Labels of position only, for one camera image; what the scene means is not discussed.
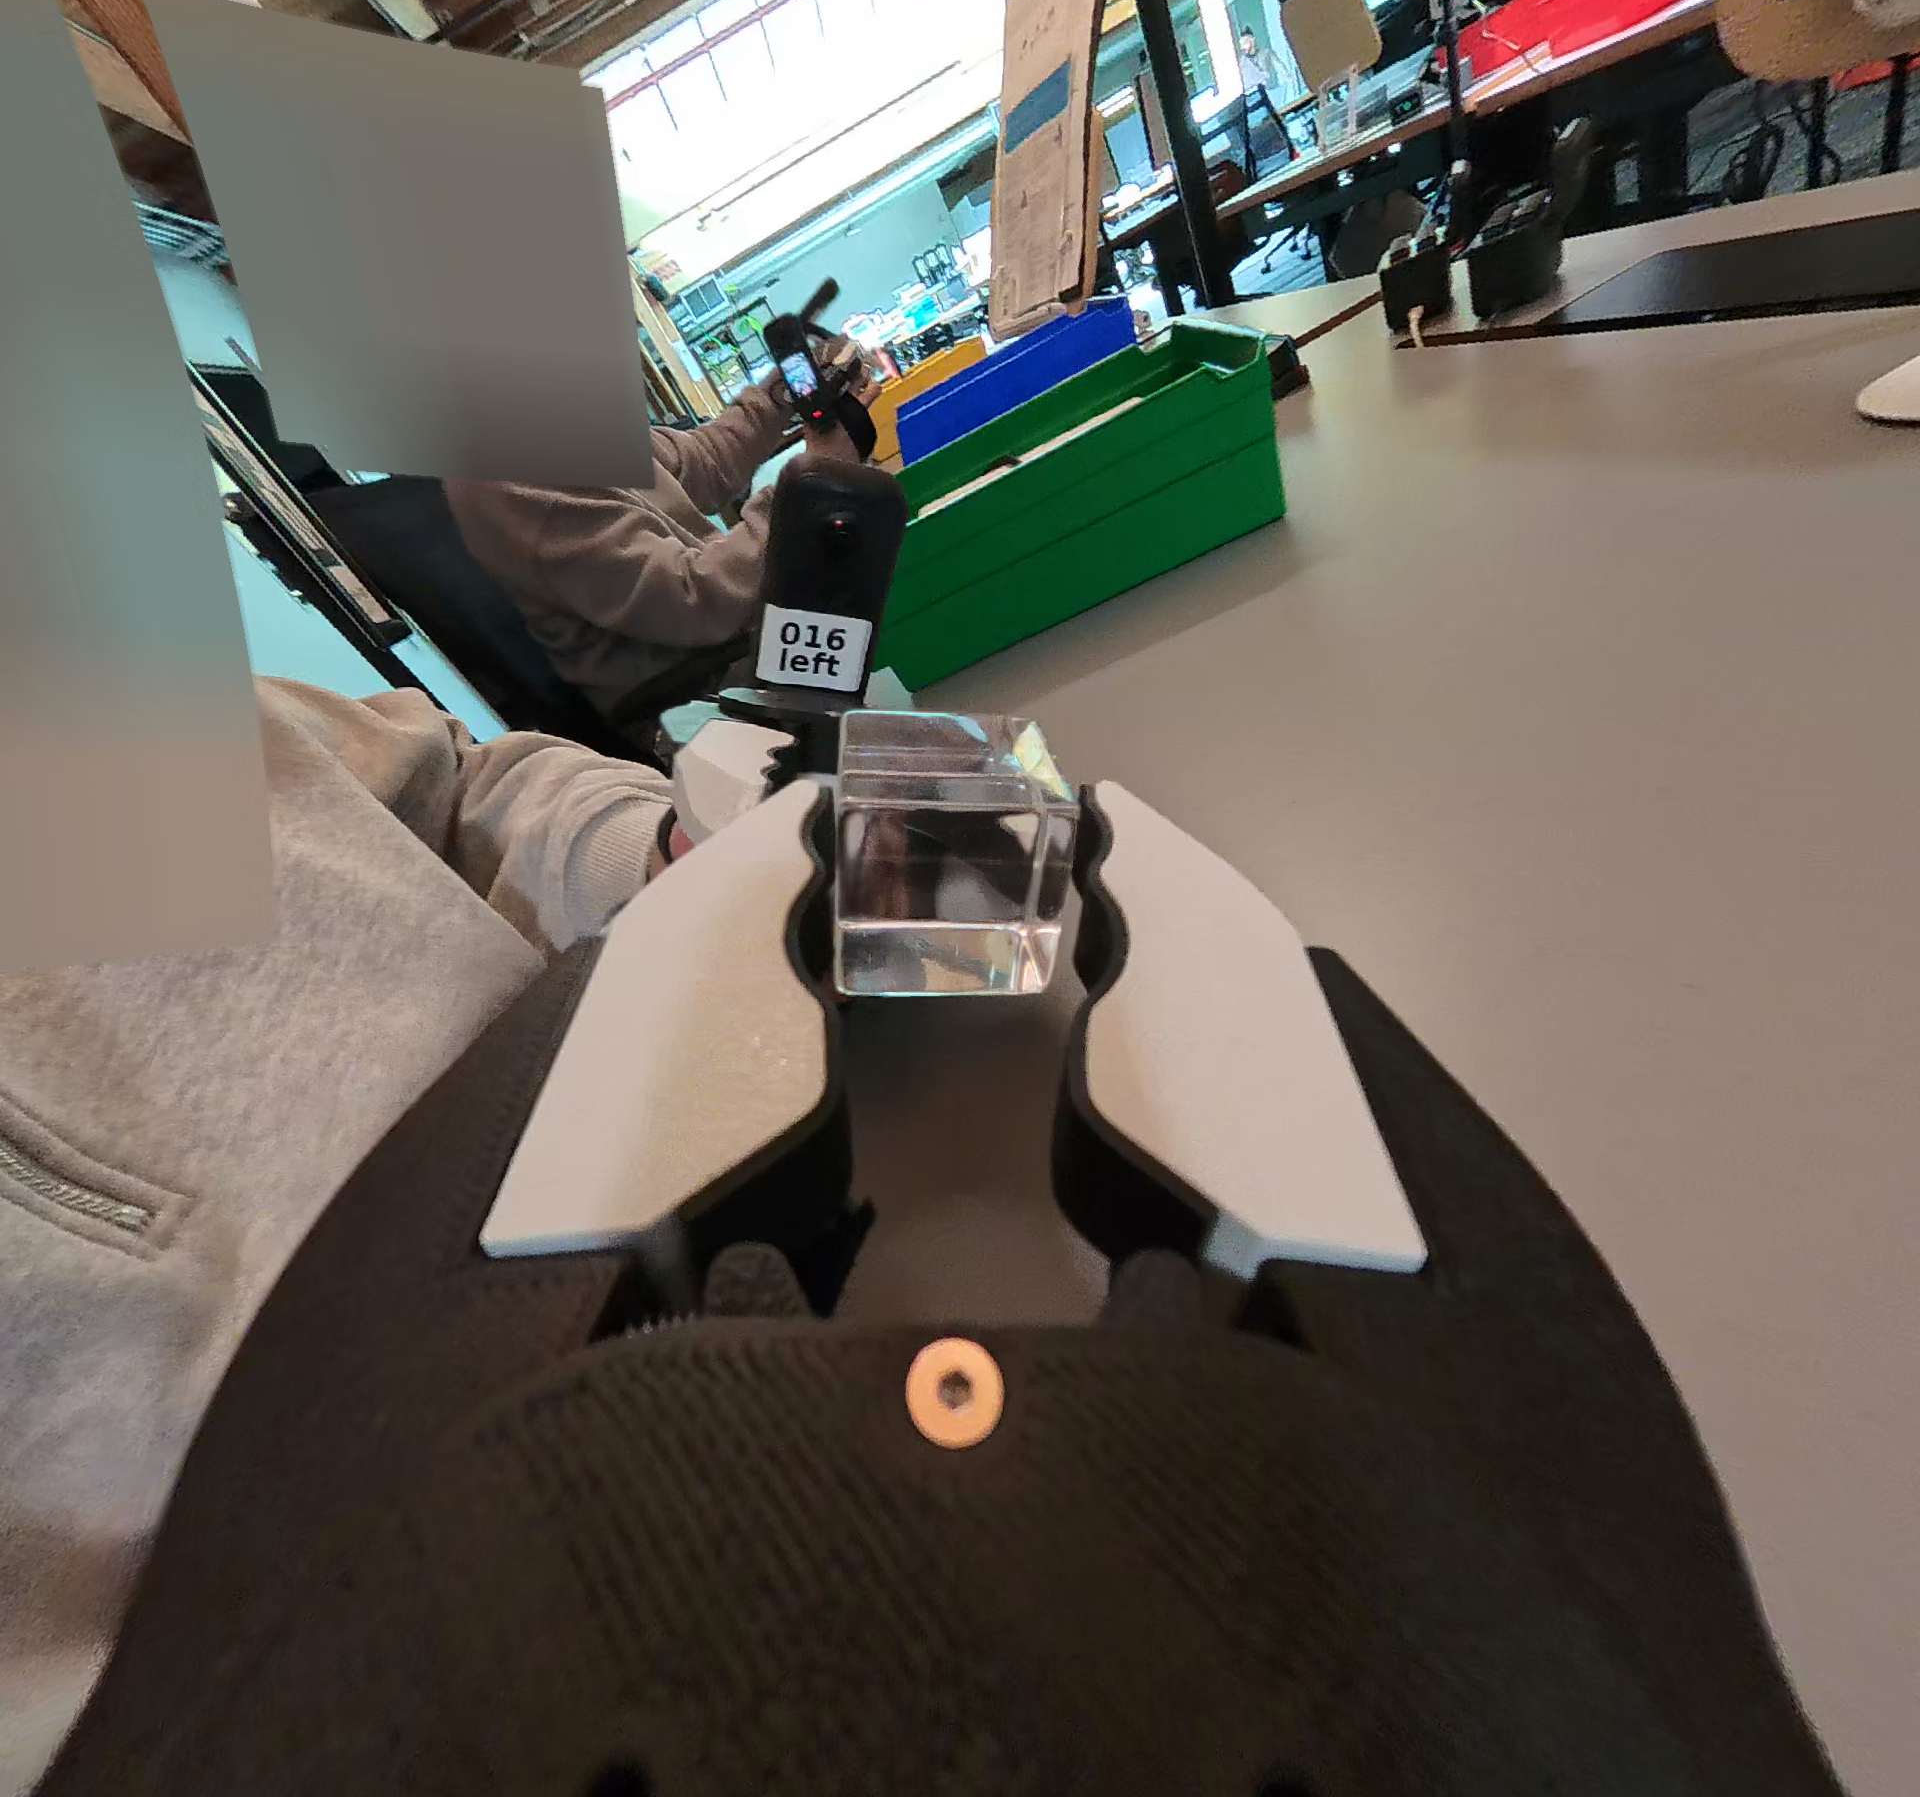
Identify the blue plastic bin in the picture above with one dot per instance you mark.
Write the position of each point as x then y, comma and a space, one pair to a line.
1020, 386

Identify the person's left forearm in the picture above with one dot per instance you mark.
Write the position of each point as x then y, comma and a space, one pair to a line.
523, 806

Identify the small black device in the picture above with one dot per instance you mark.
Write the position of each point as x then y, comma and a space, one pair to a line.
1286, 363

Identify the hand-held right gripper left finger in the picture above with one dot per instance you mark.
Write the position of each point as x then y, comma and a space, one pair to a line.
675, 1062

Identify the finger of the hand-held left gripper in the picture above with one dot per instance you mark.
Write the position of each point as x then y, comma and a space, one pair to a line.
719, 786

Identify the yellow plastic bin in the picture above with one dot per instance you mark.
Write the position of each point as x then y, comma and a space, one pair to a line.
922, 395

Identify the black office chair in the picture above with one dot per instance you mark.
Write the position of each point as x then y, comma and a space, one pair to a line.
392, 552

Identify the clear acrylic cube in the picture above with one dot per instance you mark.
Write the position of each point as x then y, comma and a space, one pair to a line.
960, 867

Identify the person's grey sweatshirt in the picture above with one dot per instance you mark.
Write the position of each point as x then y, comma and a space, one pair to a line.
136, 1076

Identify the green plastic bin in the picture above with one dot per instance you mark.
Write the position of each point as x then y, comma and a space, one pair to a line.
1109, 536

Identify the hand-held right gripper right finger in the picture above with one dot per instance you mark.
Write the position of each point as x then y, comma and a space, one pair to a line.
1246, 1076

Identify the black floor lamp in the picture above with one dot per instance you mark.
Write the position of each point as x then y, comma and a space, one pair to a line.
1179, 131

